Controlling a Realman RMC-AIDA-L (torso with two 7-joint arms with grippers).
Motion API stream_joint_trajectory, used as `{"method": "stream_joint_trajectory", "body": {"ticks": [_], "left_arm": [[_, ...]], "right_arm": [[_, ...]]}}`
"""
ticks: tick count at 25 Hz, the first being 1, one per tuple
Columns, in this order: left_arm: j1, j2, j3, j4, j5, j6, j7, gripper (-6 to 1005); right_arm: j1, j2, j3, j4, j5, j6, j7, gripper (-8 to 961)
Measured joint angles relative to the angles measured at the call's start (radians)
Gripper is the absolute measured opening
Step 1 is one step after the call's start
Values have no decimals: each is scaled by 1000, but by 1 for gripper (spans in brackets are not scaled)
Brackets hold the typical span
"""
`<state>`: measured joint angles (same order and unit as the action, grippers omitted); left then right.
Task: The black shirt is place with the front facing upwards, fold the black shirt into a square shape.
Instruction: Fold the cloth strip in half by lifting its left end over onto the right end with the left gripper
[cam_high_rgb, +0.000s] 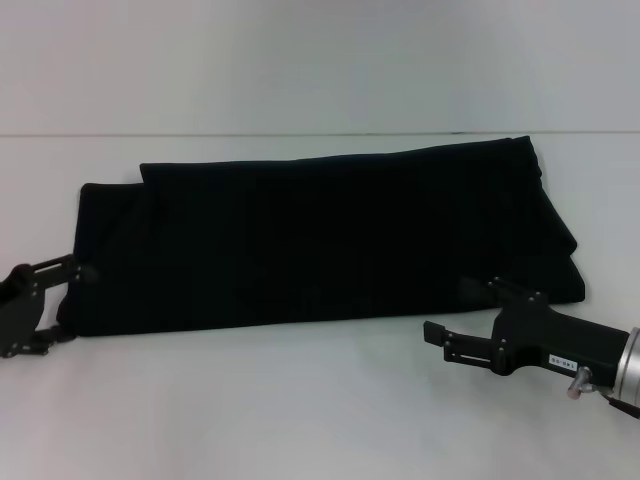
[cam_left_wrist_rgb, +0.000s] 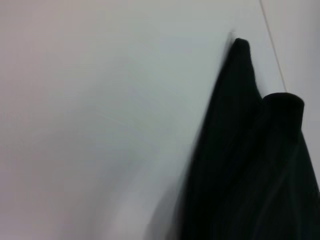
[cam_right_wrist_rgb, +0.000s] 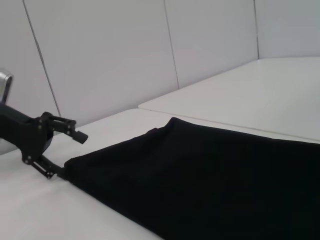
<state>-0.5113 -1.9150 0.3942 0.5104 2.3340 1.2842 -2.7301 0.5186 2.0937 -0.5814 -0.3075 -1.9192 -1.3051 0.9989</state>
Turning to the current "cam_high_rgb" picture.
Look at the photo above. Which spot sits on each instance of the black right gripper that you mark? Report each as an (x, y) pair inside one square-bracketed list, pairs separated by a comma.
[(555, 345)]

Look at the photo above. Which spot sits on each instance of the black shirt with FREE print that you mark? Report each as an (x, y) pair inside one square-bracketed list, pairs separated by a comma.
[(325, 240)]

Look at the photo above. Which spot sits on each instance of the silver round plug connector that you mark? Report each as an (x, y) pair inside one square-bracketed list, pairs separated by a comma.
[(577, 385)]

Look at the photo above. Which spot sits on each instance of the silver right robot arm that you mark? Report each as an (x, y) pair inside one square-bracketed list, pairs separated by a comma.
[(629, 370)]

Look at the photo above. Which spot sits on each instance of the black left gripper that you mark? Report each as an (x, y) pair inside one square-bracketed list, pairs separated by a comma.
[(20, 310)]

